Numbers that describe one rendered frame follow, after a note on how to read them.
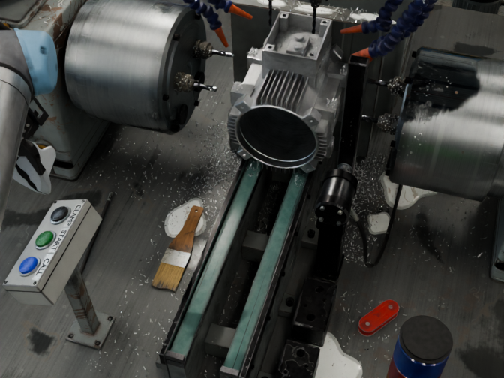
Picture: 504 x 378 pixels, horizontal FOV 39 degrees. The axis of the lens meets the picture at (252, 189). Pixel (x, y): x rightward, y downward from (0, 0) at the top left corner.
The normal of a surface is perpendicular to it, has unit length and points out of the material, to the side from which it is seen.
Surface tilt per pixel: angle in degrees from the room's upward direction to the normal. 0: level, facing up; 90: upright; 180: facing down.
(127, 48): 36
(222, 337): 0
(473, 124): 43
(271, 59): 90
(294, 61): 90
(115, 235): 0
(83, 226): 69
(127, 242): 0
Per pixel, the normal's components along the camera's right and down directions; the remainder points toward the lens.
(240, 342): -0.02, -0.64
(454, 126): -0.23, 0.10
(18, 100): 0.92, -0.30
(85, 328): -0.30, 0.74
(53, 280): 0.88, -0.04
